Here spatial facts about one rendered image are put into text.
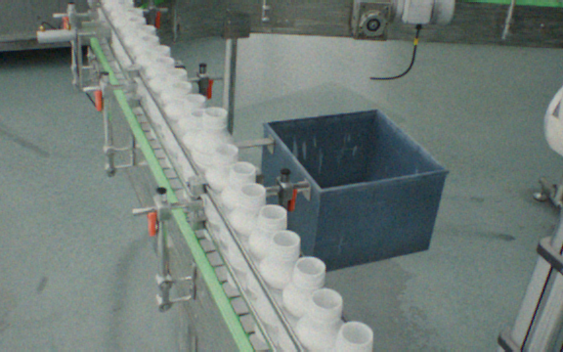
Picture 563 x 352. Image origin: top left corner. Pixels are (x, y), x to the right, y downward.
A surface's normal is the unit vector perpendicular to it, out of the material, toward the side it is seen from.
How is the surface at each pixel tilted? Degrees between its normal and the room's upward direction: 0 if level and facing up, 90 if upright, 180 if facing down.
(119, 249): 0
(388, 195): 90
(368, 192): 90
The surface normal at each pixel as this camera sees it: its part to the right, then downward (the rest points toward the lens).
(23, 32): 0.40, 0.51
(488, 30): 0.10, 0.53
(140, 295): 0.09, -0.84
